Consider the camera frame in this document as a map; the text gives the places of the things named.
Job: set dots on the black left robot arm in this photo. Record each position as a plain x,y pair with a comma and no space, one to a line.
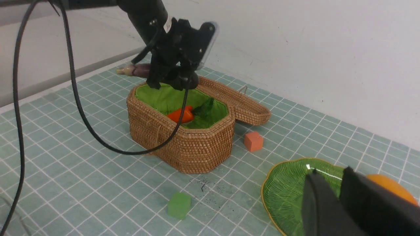
149,17

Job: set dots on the orange yellow plastic mango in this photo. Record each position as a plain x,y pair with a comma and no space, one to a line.
392,186

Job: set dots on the woven wicker basket lid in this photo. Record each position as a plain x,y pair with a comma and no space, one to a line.
244,108

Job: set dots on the purple plastic eggplant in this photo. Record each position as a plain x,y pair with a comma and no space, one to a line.
177,77

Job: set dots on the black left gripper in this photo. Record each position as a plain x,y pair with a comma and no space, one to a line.
176,58

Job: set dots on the green glass leaf plate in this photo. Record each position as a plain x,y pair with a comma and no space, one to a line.
282,191

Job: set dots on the orange foam cube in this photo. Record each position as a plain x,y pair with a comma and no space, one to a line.
253,141

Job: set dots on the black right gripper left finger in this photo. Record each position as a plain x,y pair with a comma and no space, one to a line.
322,212

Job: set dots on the green foam cube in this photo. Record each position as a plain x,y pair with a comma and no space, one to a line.
179,205

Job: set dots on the orange plastic carrot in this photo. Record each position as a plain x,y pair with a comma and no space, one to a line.
188,114

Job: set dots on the green checked tablecloth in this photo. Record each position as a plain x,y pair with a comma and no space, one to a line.
76,187

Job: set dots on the woven wicker basket green lining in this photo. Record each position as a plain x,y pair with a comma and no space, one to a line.
190,151

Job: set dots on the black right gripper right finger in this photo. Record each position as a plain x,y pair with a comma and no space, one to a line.
377,211

